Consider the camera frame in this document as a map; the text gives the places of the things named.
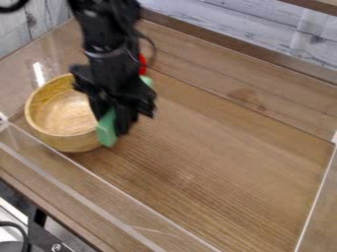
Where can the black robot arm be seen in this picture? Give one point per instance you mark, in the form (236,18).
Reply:
(108,22)

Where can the brown wooden bowl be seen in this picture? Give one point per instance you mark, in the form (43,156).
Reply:
(59,115)

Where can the red felt ball with leaf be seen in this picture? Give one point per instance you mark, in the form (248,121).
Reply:
(142,64)

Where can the clear acrylic front wall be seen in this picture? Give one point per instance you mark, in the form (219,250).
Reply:
(113,221)

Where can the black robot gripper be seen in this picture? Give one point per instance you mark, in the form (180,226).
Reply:
(108,75)

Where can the green rectangular block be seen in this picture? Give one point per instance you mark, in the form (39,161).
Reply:
(108,131)

